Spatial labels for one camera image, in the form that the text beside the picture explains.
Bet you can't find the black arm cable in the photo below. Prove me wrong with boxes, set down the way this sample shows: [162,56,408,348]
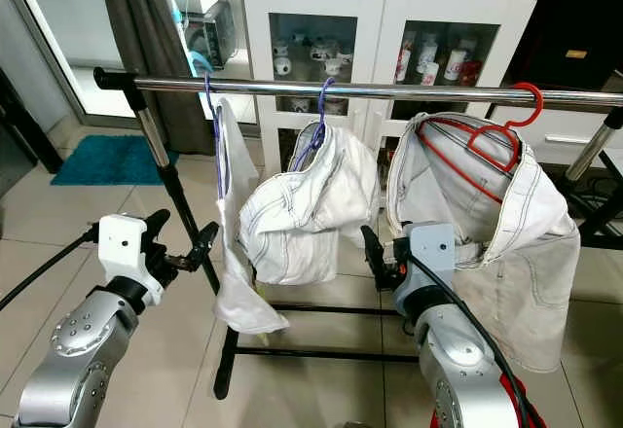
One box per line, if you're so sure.
[0,229,103,310]
[409,253,546,428]

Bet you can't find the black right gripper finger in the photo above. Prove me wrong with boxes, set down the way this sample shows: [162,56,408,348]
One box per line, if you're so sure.
[359,224,392,283]

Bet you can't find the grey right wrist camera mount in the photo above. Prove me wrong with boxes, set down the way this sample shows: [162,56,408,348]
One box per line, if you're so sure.
[407,221,458,295]

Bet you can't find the white glass door cabinet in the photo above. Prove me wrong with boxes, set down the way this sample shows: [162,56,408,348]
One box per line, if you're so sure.
[238,0,543,196]

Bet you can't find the white low drawer unit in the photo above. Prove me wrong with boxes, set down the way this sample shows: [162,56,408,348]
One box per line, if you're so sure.
[487,105,623,168]

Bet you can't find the black cabinet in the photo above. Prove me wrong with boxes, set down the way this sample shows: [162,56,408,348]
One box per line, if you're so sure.
[511,0,623,93]

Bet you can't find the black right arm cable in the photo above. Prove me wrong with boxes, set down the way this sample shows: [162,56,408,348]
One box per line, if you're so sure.
[409,253,546,428]

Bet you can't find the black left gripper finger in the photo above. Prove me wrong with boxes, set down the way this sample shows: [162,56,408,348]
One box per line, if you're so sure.
[193,221,221,275]
[144,208,173,254]

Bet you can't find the white framed glass door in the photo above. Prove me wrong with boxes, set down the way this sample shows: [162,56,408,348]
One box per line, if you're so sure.
[5,0,118,118]

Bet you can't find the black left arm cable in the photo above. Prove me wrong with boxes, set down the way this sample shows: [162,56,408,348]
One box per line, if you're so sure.
[0,229,103,310]

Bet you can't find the chrome and black clothes rack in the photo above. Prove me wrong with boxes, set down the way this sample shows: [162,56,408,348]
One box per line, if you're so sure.
[92,66,623,400]

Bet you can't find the grey curtain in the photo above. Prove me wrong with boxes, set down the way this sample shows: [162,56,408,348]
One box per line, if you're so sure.
[97,0,205,157]

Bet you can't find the red cloth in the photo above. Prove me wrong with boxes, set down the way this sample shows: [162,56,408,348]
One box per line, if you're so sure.
[430,374,546,428]

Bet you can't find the plain white shirt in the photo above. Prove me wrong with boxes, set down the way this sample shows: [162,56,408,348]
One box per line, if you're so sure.
[212,97,291,337]

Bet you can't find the red plastic hanger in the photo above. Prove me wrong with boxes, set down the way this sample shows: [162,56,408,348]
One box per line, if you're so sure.
[414,82,544,205]

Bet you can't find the teal floor mat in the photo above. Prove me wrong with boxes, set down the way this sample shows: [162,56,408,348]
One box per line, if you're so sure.
[49,134,181,188]

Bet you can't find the purple wire hanger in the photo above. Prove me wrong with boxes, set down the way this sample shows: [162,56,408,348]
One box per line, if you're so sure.
[290,76,337,174]
[202,74,230,200]

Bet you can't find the small grey appliance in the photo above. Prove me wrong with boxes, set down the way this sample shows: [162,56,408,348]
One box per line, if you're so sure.
[185,0,238,69]

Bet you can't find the white denim shorts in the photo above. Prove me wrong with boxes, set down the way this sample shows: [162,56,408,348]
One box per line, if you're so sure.
[238,122,381,286]

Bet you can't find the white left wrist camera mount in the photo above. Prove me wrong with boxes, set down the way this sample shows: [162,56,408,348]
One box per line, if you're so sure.
[98,213,154,300]

